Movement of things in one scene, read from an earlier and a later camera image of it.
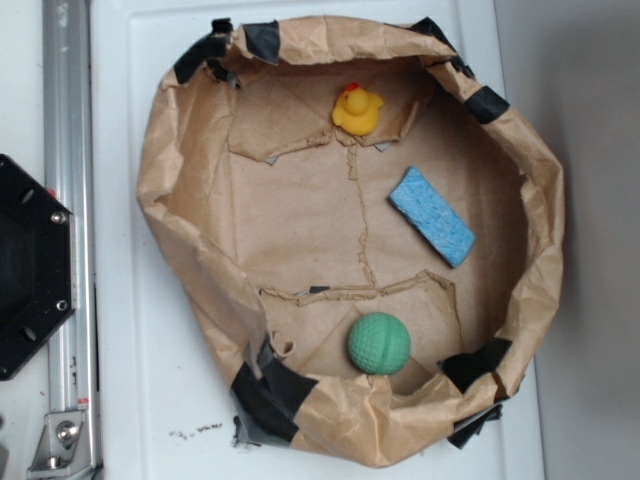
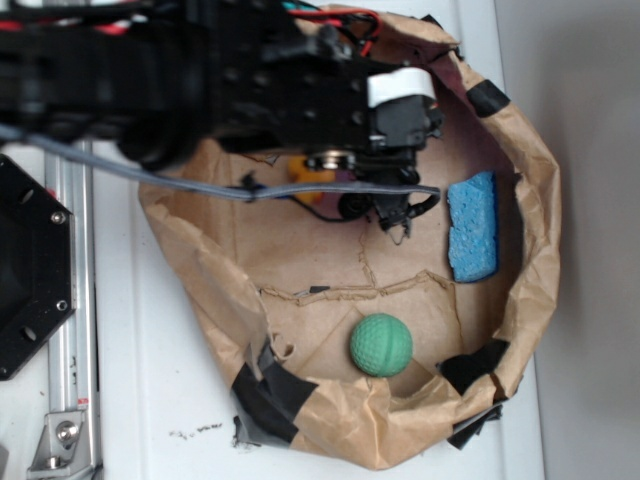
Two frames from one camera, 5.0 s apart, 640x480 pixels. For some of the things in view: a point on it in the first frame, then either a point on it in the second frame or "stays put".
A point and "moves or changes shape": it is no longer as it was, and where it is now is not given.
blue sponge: x=432 y=217 to x=473 y=247
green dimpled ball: x=379 y=343 stays put
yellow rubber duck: x=357 y=111 moves or changes shape
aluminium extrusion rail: x=68 y=172 stays put
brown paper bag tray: x=280 y=231 stays put
